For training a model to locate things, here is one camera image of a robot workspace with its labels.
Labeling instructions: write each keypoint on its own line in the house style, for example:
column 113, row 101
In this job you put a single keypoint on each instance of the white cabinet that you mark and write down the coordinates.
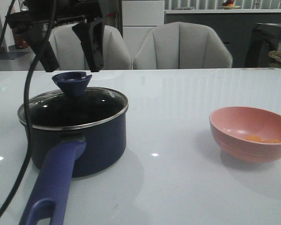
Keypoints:
column 138, row 17

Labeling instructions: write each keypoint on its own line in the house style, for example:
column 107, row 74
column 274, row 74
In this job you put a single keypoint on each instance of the glass lid with blue knob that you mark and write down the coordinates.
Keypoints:
column 75, row 105

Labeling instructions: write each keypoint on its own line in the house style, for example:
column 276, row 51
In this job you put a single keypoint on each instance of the dark blue saucepan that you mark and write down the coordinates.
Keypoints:
column 63, row 155

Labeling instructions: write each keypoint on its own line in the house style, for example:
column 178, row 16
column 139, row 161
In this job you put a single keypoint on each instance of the fruit plate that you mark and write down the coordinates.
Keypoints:
column 229, row 4

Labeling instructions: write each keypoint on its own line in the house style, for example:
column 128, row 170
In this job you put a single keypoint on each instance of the beige cushion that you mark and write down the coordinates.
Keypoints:
column 275, row 59

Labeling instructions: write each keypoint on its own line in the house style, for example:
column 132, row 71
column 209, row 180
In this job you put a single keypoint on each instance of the red trash bin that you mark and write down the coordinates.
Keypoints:
column 20, row 43

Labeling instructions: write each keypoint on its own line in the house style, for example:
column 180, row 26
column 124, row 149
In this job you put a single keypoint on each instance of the right grey upholstered chair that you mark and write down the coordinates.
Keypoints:
column 182, row 45

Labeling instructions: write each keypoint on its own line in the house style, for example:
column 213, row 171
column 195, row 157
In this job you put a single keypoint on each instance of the dark appliance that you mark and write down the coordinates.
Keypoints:
column 265, row 37

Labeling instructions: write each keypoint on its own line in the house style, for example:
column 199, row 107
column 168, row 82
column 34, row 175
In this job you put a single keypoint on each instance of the grey counter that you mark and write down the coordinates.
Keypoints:
column 233, row 26

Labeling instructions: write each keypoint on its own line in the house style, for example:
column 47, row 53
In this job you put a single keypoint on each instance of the pink bowl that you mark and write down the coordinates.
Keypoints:
column 230, row 125

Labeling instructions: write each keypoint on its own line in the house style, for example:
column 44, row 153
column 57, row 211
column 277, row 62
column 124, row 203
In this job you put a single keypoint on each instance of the orange ham slices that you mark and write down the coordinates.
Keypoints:
column 256, row 138

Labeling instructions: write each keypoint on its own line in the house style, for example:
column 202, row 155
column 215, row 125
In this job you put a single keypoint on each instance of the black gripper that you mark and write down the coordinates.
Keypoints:
column 90, row 32

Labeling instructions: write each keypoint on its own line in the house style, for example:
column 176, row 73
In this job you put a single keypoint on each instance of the grey upholstered chair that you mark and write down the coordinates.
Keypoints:
column 182, row 45
column 70, row 56

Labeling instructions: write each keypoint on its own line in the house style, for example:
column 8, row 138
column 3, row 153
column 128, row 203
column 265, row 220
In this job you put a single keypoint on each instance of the left grey upholstered chair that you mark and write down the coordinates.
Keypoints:
column 70, row 56

